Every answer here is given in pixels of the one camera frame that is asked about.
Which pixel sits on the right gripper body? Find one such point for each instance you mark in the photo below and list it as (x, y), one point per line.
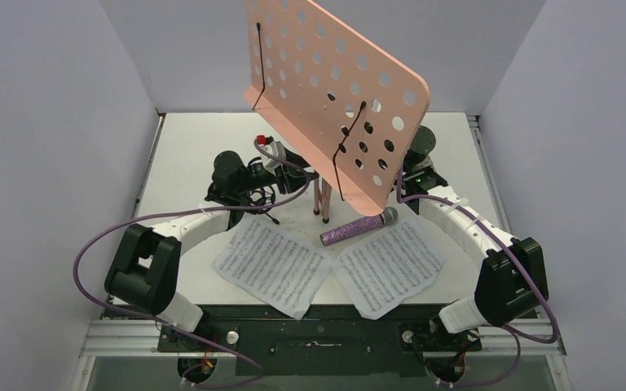
(418, 170)

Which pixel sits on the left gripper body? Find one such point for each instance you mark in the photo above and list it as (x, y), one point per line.
(264, 177)

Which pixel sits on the pink music stand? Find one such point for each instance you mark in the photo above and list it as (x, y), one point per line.
(345, 105)

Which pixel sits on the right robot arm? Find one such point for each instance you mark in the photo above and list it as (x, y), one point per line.
(512, 279)

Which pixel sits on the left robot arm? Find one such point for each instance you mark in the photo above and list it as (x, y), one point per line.
(144, 271)

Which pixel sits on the purple glitter microphone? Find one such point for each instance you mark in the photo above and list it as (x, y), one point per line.
(359, 227)

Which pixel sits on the left sheet music page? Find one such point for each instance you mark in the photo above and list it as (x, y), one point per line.
(274, 265)

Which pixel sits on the sheet music page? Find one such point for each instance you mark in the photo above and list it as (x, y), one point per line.
(274, 265)
(383, 270)

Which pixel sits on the right sheet music page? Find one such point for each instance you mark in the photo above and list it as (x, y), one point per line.
(383, 270)

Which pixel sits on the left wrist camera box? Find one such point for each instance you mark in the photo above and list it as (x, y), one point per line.
(272, 153)

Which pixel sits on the black microphone tripod mount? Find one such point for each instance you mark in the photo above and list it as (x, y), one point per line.
(260, 199)

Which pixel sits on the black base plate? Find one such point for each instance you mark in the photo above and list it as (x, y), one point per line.
(330, 340)

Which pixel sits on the aluminium rail frame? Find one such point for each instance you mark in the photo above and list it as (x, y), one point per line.
(174, 177)

